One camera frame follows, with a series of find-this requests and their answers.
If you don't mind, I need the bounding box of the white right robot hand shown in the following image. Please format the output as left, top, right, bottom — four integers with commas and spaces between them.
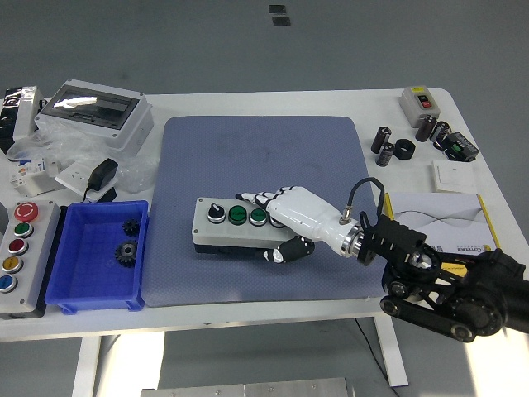
234, 185, 352, 265

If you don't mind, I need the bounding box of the grey four-button control box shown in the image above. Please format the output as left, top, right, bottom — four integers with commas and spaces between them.
191, 196, 298, 258

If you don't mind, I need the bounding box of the grey five-button control box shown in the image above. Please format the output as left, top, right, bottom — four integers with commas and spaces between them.
0, 200, 62, 319

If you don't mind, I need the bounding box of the black cylindrical capacitor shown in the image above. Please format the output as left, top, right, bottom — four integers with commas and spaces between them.
429, 120, 451, 146
372, 126, 393, 156
376, 141, 395, 168
416, 114, 438, 143

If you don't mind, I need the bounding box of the black hex nut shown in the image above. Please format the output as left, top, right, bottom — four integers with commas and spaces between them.
393, 139, 417, 160

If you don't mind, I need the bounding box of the grey-blue table mat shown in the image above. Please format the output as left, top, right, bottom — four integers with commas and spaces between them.
142, 115, 392, 308

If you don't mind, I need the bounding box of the yellow white cardboard box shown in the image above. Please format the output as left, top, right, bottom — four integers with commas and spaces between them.
383, 192, 503, 260

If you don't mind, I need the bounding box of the white table leg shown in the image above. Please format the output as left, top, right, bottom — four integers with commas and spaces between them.
70, 334, 121, 397
374, 316, 410, 388

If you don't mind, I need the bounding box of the black module green terminal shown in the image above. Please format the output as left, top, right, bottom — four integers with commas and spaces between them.
440, 131, 480, 163

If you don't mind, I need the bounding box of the grey metal plate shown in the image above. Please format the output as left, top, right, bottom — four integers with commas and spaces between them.
140, 376, 352, 397

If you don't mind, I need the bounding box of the large black gear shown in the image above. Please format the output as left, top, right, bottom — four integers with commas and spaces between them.
114, 239, 140, 269

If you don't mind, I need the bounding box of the grey clear-lid distribution box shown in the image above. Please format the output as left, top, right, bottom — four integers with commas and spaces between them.
34, 79, 155, 157

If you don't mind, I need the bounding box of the black power adapter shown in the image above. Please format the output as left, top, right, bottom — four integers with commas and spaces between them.
83, 158, 120, 203

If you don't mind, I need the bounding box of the blue plastic bin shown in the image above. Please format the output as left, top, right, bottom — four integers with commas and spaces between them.
44, 200, 150, 313

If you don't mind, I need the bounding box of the clear plastic bag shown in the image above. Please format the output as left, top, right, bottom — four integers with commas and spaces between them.
6, 119, 160, 195

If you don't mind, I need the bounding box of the white circuit breaker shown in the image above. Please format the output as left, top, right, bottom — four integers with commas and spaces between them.
8, 155, 63, 196

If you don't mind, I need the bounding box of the white rectangular device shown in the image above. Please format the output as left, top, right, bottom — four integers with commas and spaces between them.
12, 85, 45, 144

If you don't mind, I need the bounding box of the black foil bag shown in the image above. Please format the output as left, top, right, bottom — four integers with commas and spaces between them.
0, 87, 21, 154

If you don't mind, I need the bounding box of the thin black cable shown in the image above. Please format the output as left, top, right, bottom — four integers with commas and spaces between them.
354, 318, 398, 388

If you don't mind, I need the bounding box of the white wall switch plate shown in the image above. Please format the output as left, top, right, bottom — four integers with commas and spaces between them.
431, 159, 479, 194

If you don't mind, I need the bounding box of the grey rocker switch box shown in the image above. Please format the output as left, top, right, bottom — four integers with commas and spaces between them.
399, 85, 441, 127

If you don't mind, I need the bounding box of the white wall socket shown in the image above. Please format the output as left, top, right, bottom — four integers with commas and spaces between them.
55, 161, 98, 195

